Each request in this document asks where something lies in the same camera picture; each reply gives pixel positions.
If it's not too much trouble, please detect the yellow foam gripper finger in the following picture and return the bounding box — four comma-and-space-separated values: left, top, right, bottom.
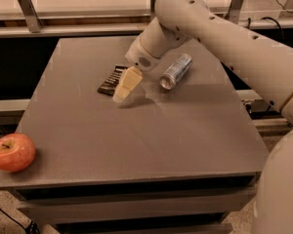
113, 66, 143, 102

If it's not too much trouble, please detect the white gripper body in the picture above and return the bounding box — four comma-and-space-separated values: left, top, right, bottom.
125, 36, 160, 72

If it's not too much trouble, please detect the black rxbar chocolate wrapper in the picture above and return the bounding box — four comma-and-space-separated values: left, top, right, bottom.
97, 65, 127, 97

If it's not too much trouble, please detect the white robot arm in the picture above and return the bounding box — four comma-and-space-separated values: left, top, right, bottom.
113, 0, 293, 234

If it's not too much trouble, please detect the red apple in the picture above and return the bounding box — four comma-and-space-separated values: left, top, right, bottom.
0, 133, 36, 173

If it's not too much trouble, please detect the silver drink can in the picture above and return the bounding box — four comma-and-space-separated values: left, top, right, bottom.
159, 54, 192, 91

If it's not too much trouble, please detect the grey drawer cabinet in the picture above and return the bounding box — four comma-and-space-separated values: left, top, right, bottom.
0, 37, 268, 234

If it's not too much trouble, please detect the right metal bracket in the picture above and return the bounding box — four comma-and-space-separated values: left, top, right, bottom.
225, 0, 249, 25

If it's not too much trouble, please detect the left metal bracket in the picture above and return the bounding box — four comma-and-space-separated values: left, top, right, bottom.
17, 0, 42, 33

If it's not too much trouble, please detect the black cable on wall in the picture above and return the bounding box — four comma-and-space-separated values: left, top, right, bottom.
245, 16, 286, 41

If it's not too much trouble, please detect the black cable on floor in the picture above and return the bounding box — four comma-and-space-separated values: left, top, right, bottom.
0, 201, 40, 234

